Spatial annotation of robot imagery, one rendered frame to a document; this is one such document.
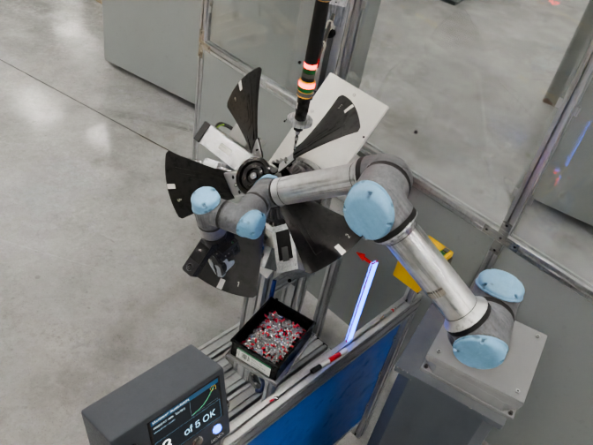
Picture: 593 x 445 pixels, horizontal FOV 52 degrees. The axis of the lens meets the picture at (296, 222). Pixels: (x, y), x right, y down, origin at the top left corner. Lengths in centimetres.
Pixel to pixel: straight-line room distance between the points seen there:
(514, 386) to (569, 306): 67
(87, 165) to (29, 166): 33
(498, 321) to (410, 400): 42
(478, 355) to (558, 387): 105
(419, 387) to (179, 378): 72
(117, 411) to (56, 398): 155
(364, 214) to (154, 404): 57
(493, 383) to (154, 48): 351
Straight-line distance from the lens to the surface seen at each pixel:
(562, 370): 246
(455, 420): 177
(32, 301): 313
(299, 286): 249
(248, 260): 187
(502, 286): 157
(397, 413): 185
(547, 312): 235
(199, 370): 128
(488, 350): 146
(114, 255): 330
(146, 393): 125
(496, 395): 168
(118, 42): 481
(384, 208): 129
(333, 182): 150
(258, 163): 182
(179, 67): 445
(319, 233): 173
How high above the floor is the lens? 228
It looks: 39 degrees down
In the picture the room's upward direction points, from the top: 12 degrees clockwise
